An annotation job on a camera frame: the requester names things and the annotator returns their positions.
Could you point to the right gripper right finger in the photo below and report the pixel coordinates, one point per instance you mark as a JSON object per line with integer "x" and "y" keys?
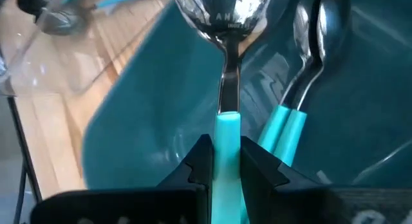
{"x": 257, "y": 179}

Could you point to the clear plastic tray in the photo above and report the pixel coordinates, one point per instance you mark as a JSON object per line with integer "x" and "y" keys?
{"x": 58, "y": 66}

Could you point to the dark teal plastic bin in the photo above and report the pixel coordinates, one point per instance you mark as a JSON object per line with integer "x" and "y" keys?
{"x": 145, "y": 121}

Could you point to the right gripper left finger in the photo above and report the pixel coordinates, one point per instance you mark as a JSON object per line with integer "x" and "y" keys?
{"x": 199, "y": 172}

